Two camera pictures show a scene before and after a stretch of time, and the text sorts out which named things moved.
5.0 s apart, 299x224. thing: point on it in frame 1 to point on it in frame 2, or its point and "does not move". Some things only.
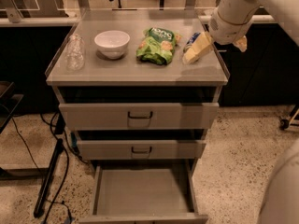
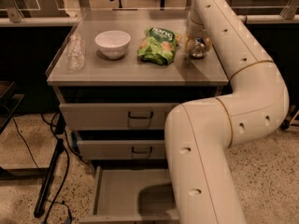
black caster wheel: [284, 124] does not move
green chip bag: [157, 45] does not move
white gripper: [228, 29] to [197, 31]
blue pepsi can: [192, 40] to [198, 49]
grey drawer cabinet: [140, 88] does not move
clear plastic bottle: [76, 52] does not move
